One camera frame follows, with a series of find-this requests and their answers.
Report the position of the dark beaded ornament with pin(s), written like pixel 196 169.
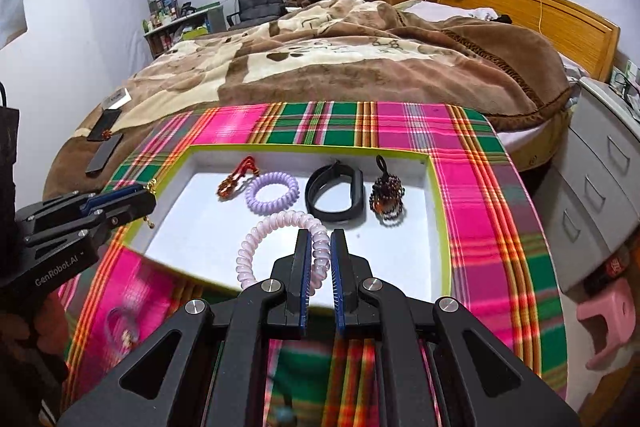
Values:
pixel 385 197

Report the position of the brown printed blanket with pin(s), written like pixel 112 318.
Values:
pixel 325 72

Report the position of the black rectangular case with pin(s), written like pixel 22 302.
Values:
pixel 104 156

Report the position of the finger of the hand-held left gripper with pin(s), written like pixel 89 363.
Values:
pixel 130 209
pixel 115 194

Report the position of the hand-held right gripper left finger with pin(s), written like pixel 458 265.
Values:
pixel 304 277

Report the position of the black wristband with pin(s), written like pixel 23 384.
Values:
pixel 312 202

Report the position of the person's left hand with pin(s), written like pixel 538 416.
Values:
pixel 52 327

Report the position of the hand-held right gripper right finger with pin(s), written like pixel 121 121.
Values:
pixel 337 287

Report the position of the wooden headboard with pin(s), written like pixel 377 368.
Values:
pixel 565 32

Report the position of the pink plastic stool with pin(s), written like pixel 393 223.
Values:
pixel 612 307

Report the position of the white card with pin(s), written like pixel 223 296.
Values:
pixel 116 100

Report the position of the white pillow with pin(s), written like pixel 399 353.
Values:
pixel 450 12

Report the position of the grey drawer cabinet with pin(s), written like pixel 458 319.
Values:
pixel 595 187

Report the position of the eyeglasses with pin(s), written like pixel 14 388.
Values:
pixel 625 82

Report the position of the white shelf desk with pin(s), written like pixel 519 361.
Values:
pixel 170 29

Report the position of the yellow-green cardboard box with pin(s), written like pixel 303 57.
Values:
pixel 210 217

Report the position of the pink green plaid cloth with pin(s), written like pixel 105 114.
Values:
pixel 490 257

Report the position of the white hanging cloth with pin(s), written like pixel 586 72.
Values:
pixel 11 17

